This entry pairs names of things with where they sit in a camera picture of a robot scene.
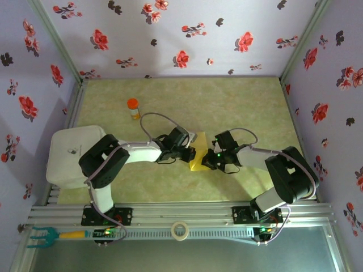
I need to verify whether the aluminium corner post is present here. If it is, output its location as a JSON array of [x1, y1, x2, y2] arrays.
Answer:
[[27, 0, 89, 86], [279, 0, 332, 83]]

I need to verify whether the teal rake with yellow handle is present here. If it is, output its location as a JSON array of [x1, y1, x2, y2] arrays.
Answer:
[[27, 226, 91, 249]]

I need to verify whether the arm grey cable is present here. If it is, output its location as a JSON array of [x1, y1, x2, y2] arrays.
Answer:
[[84, 112, 188, 244], [228, 127, 318, 246]]

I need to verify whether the yellow paper sheet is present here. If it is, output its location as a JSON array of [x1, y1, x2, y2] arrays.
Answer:
[[188, 131, 216, 173]]

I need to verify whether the left arm grey cable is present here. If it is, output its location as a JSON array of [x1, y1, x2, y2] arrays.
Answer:
[[84, 112, 188, 244]]

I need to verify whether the aluminium side rail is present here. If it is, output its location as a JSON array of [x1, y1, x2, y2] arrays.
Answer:
[[44, 79, 89, 205], [279, 78, 323, 203]]

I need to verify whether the white tape roll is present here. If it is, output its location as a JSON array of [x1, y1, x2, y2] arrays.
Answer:
[[171, 221, 190, 241]]

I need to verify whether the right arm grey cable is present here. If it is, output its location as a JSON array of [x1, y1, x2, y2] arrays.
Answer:
[[228, 127, 318, 246]]

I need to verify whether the grey slotted cable duct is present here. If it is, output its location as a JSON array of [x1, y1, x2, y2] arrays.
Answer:
[[93, 228, 256, 240]]

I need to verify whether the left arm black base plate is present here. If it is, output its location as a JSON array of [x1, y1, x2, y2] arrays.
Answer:
[[81, 206, 133, 227]]

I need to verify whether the orange-capped pill bottle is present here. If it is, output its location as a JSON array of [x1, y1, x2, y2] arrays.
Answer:
[[126, 98, 142, 121]]

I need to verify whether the white zip pouch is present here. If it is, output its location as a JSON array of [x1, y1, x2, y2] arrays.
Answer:
[[46, 125, 110, 190]]

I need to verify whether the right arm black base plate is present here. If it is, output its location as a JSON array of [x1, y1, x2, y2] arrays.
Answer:
[[231, 206, 284, 226]]

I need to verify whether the aluminium mounting rail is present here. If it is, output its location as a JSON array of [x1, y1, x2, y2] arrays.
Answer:
[[28, 202, 335, 227]]

